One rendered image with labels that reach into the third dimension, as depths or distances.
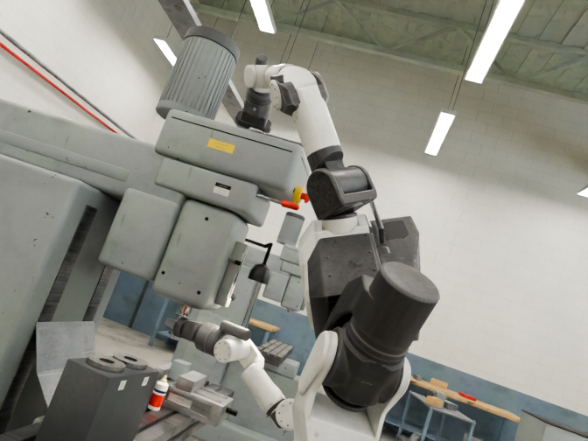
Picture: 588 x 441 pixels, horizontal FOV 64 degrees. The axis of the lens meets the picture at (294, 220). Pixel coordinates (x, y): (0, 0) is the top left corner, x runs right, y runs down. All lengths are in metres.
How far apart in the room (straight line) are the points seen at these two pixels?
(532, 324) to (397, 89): 4.52
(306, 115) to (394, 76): 7.95
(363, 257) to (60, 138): 1.14
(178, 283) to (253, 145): 0.48
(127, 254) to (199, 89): 0.59
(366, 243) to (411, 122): 7.68
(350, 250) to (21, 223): 1.00
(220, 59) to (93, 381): 1.10
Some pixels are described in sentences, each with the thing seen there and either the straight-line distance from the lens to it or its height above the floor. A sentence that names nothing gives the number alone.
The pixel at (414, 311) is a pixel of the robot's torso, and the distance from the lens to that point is 0.82.
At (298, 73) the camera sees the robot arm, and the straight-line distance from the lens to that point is 1.26.
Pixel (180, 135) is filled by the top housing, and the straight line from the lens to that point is 1.58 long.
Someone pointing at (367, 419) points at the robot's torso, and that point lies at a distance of 1.03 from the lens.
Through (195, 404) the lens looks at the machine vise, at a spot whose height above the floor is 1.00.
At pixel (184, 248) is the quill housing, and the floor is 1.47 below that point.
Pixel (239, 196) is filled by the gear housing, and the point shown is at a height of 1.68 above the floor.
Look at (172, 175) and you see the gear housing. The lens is 1.55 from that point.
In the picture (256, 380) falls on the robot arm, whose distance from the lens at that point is 1.40.
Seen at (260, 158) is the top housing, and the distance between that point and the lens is 1.48.
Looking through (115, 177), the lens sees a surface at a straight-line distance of 1.64.
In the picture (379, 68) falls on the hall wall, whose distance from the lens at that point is 9.16.
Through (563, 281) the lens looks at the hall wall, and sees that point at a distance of 8.65.
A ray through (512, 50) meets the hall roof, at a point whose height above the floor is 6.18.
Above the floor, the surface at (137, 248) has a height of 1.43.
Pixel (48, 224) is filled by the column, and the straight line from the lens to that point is 1.58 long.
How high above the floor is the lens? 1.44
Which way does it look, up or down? 9 degrees up
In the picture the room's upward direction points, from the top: 19 degrees clockwise
